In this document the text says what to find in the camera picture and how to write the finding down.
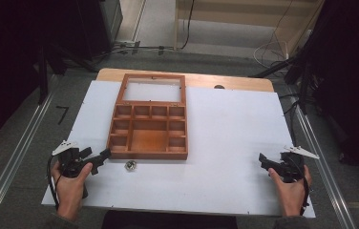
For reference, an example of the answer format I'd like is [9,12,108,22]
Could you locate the person's dark lap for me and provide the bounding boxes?
[100,209,240,229]

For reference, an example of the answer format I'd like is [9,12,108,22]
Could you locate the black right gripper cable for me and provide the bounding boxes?
[299,165,311,218]

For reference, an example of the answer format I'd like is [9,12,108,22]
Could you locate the black hanging cable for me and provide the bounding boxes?
[179,0,196,51]

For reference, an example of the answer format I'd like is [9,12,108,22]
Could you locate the wooden table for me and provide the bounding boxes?
[95,67,276,94]

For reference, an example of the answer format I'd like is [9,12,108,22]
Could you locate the black floor cables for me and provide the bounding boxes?
[102,40,177,57]

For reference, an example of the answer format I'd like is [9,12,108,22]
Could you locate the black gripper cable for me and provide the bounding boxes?
[299,165,311,218]
[46,155,61,212]

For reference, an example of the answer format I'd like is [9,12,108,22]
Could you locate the black stand leg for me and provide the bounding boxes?
[248,56,300,79]

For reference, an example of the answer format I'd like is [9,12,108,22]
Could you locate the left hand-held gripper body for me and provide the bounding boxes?
[52,140,94,179]

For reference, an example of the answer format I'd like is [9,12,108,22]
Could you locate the white coiled cable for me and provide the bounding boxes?
[252,40,289,70]

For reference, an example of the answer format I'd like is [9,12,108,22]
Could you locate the light wooden shelf unit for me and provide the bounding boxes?
[173,0,327,58]

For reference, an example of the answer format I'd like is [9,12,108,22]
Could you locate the wooden compartment box with lid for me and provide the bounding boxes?
[107,73,189,160]

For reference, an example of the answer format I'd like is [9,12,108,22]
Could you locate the white board sheet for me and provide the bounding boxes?
[41,79,317,219]

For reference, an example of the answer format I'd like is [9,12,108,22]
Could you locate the black curtain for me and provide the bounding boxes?
[0,0,114,153]
[290,0,359,182]

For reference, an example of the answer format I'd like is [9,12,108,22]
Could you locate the person's right hand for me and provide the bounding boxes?
[267,164,313,217]

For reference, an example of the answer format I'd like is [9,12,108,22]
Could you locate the grey cabinet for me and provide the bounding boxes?
[99,0,124,44]

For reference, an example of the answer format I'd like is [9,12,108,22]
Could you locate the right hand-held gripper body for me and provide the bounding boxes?
[278,145,321,184]

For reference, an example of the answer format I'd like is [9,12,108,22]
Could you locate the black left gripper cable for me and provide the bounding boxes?
[46,155,61,212]

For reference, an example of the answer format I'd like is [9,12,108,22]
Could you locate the metal floor rail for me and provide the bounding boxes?
[0,75,61,229]
[286,94,358,229]

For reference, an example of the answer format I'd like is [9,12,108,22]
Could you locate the person's left hand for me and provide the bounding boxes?
[51,160,95,209]

